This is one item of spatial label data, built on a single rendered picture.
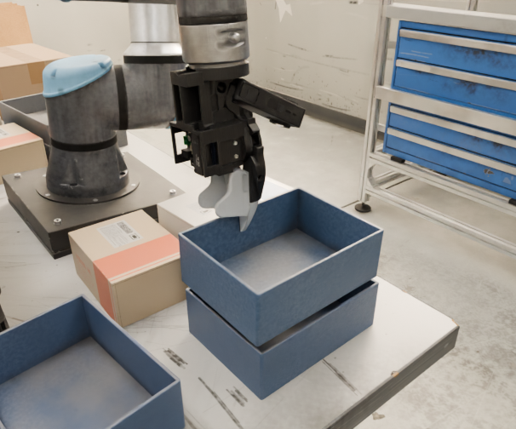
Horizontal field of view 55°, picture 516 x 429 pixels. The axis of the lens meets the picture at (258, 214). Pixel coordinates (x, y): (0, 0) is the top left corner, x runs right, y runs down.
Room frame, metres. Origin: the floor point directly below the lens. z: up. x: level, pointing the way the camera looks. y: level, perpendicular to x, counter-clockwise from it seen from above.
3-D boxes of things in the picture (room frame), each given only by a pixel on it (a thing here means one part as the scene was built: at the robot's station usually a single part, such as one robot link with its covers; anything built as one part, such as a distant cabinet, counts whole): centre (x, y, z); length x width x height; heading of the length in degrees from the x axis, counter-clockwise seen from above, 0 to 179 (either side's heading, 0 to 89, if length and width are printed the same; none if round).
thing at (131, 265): (0.61, 0.19, 0.74); 0.16 x 0.12 x 0.07; 38
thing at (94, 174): (0.87, 0.32, 0.80); 0.15 x 0.15 x 0.10
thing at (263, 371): (0.51, -0.03, 0.73); 0.20 x 0.15 x 0.07; 130
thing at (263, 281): (0.51, -0.03, 0.81); 0.20 x 0.15 x 0.07; 130
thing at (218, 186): (0.57, 0.05, 0.87); 0.06 x 0.03 x 0.09; 128
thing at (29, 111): (1.22, 0.49, 0.77); 0.27 x 0.20 x 0.05; 46
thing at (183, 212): (0.72, 0.05, 0.74); 0.20 x 0.12 x 0.09; 134
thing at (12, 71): (1.53, 0.73, 0.78); 0.30 x 0.22 x 0.16; 43
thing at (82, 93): (0.87, 0.31, 0.91); 0.13 x 0.12 x 0.14; 110
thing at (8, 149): (1.05, 0.57, 0.74); 0.16 x 0.12 x 0.07; 45
